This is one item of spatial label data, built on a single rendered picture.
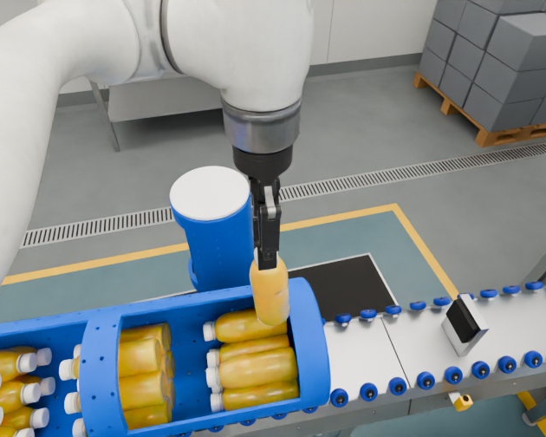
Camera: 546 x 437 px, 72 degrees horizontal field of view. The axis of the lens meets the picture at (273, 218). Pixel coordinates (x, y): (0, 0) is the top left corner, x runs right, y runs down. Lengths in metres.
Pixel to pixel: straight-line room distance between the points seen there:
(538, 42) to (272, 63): 3.15
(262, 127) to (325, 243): 2.16
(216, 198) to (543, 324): 1.07
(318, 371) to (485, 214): 2.45
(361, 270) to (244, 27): 1.98
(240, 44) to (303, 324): 0.57
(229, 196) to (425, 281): 1.54
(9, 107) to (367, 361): 1.01
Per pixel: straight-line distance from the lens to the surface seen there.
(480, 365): 1.14
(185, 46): 0.39
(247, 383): 0.86
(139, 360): 0.86
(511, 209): 3.23
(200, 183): 1.38
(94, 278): 2.58
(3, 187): 0.19
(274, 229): 0.49
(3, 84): 0.26
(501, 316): 1.32
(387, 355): 1.13
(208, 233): 1.29
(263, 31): 0.36
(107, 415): 0.84
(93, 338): 0.84
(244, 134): 0.42
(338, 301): 2.11
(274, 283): 0.64
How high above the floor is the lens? 1.92
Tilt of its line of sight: 46 degrees down
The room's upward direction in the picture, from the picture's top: straight up
